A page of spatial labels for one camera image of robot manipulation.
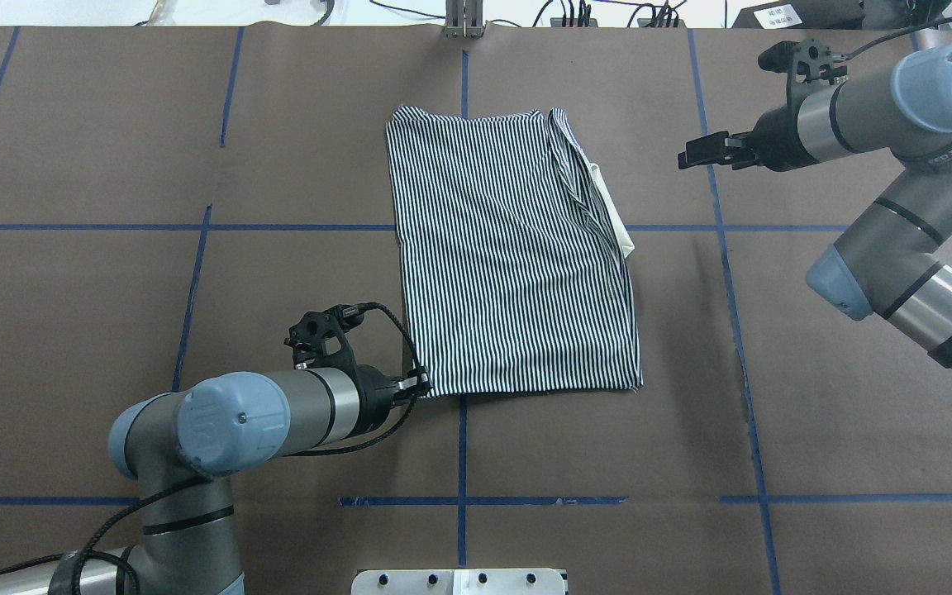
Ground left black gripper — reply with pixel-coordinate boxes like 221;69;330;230
284;304;433;437

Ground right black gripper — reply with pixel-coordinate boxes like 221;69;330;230
678;38;847;172

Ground navy white striped polo shirt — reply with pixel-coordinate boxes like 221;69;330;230
386;106;643;397

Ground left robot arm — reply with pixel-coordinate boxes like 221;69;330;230
0;302;433;594

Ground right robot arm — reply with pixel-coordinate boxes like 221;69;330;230
678;38;952;370

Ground black box with white label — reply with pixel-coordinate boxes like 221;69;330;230
729;1;865;30

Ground brown paper table cover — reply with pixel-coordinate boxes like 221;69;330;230
0;24;952;594

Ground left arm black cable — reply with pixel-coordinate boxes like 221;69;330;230
0;301;431;595

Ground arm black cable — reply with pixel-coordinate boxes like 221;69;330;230
0;301;431;595
836;8;952;60

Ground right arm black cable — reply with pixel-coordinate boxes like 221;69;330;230
836;8;952;60

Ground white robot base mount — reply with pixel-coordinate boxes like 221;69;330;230
350;568;569;594

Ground aluminium frame post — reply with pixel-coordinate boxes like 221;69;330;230
443;0;486;39

